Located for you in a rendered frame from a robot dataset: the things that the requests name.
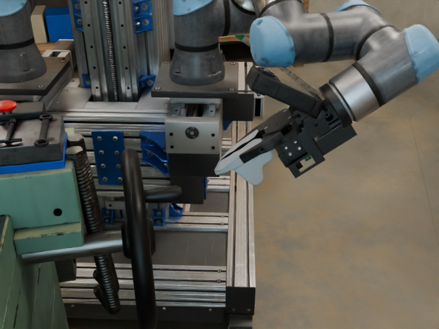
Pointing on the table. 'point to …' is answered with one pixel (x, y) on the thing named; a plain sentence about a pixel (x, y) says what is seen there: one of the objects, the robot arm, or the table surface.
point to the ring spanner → (43, 130)
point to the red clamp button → (7, 106)
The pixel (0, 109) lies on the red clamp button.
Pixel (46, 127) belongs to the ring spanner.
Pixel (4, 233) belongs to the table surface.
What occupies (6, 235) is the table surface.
